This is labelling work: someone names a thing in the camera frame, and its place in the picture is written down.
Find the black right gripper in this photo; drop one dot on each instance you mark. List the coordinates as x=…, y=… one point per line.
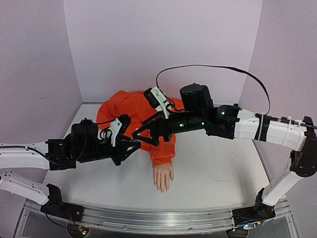
x=161, y=129

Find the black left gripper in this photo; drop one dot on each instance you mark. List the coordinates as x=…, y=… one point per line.
x=122, y=155

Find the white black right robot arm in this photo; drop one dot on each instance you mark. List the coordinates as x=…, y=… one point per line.
x=232, y=122

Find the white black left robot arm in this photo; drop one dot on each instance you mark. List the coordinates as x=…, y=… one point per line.
x=50, y=155

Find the orange hoodie sweatshirt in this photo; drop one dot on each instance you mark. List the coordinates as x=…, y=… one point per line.
x=138, y=108

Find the mannequin hand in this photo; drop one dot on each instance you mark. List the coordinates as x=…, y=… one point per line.
x=163, y=176

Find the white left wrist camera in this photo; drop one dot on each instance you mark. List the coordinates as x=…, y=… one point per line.
x=118, y=126

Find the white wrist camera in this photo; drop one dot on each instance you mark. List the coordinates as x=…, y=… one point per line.
x=118, y=126
x=158, y=101

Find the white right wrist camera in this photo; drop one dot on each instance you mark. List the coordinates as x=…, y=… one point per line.
x=158, y=101

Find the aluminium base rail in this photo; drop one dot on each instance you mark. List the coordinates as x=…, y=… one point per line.
x=74, y=221

